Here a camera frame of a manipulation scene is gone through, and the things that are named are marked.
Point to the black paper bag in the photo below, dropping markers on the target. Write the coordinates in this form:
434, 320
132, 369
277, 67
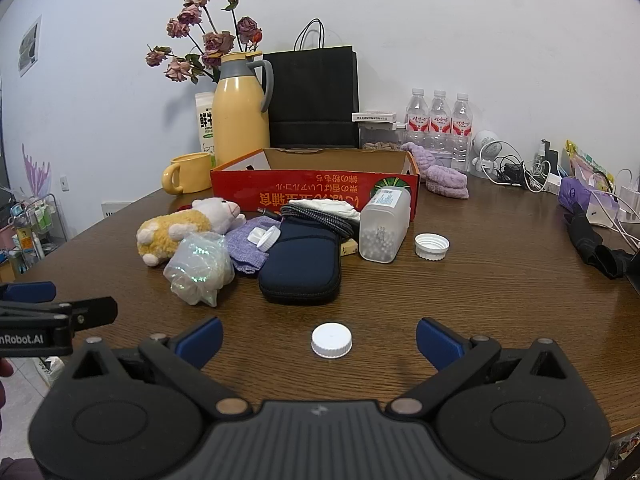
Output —
310, 95

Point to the purple bag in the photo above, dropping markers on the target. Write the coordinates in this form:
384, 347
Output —
580, 192

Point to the clear plastic bead jar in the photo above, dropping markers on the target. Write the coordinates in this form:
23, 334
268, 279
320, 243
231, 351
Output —
382, 232

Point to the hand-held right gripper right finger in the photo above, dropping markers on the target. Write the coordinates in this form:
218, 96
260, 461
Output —
439, 342

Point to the white charger box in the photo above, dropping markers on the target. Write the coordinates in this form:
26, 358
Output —
631, 197

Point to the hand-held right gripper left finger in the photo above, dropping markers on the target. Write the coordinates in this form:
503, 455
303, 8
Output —
200, 342

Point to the small black device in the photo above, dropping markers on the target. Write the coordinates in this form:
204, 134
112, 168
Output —
549, 152

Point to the purple knitted cloth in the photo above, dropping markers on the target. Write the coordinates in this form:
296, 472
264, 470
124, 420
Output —
245, 256

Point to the white charger block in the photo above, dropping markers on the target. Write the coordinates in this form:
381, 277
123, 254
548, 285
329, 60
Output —
553, 183

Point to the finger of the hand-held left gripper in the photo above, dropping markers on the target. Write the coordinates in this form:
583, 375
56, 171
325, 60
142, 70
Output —
95, 310
27, 291

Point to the red cardboard box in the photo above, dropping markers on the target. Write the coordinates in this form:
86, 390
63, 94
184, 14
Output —
300, 195

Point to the white wall socket panel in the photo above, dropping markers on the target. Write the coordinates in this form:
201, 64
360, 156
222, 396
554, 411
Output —
116, 209

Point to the white cloth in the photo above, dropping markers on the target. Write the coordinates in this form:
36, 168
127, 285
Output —
330, 207

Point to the small white fan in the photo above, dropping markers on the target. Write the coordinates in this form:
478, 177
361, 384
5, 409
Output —
486, 147

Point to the white wall outlet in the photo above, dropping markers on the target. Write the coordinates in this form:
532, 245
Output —
64, 183

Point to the metal storage rack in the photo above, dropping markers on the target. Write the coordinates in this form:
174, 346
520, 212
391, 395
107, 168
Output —
30, 240

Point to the white milk carton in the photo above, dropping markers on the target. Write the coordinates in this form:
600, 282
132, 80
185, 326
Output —
204, 130

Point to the purple flower wall sticker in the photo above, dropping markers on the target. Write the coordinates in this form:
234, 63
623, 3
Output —
36, 170

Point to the clear food container white lid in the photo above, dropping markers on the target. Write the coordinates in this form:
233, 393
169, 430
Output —
380, 135

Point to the person's left hand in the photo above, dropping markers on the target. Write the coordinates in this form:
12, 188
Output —
5, 368

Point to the small tan packet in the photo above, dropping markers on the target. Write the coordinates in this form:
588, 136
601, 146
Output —
348, 247

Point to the navy zip pouch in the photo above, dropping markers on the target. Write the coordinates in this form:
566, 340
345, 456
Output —
300, 270

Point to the wall poster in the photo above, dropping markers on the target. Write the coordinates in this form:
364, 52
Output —
29, 47

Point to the yellow white plush toy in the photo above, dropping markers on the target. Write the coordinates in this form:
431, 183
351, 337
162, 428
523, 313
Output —
170, 230

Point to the yellow thermos jug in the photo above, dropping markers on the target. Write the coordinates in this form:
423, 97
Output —
240, 120

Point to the white ridged jar lid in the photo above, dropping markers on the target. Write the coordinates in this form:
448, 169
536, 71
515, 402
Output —
431, 246

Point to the white round cap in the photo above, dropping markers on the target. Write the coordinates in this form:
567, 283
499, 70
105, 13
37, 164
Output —
331, 340

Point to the black power adapter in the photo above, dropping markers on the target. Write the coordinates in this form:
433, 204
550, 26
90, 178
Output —
511, 170

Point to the yellow snack packet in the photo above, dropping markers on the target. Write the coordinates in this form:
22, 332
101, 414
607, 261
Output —
587, 162

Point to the dried rose bouquet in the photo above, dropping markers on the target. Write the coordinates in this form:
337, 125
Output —
215, 42

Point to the yellow mug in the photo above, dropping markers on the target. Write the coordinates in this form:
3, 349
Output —
192, 172

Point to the iridescent plastic bag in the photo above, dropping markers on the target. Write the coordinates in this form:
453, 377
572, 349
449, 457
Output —
200, 270

